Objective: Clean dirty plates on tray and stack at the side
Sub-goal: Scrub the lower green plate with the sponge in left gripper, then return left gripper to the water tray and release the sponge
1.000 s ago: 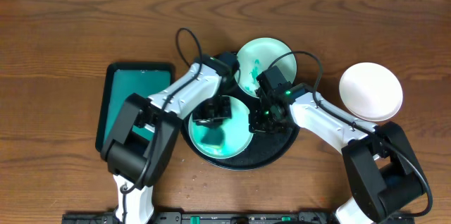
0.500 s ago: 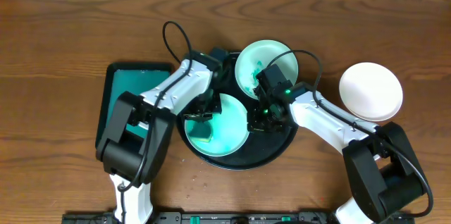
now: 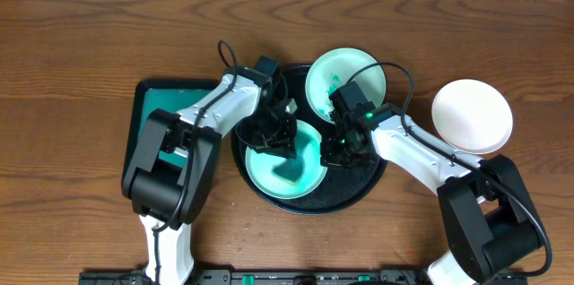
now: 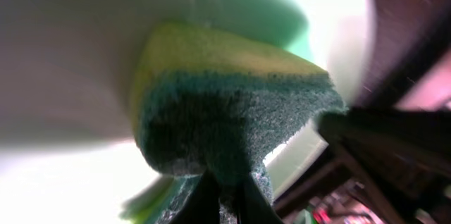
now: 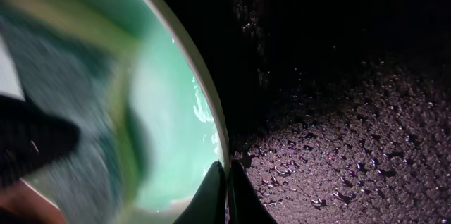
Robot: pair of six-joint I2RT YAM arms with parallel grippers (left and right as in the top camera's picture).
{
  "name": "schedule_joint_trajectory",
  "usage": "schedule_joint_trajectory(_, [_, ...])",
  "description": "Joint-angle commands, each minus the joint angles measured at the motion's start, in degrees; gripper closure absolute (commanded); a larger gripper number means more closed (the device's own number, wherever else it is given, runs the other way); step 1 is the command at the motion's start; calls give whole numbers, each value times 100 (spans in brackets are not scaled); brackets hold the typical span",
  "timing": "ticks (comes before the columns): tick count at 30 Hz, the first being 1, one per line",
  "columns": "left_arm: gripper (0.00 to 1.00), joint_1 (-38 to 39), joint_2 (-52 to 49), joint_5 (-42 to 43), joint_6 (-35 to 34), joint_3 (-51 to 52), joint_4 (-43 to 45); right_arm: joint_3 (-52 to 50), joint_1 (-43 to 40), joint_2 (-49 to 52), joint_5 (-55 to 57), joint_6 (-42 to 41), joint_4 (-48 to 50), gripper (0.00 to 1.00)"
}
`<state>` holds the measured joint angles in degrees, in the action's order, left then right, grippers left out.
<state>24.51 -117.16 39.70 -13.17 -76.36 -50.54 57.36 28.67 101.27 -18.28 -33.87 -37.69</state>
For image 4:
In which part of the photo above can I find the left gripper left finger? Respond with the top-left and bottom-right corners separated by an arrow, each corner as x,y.
170,171 -> 221,224

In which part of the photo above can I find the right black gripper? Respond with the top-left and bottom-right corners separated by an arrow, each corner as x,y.
275,108 -> 450,223

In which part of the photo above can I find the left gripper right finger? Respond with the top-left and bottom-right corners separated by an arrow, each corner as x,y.
235,174 -> 283,224

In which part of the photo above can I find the green yellow sponge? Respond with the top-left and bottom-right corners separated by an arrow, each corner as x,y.
121,23 -> 345,223

